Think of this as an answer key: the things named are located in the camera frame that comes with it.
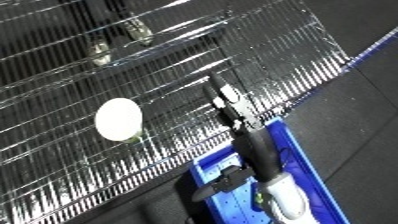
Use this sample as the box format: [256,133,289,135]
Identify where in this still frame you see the white paper cup green band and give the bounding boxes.
[94,97,146,145]

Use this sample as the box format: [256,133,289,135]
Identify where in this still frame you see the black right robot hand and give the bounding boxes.
[190,73,285,203]

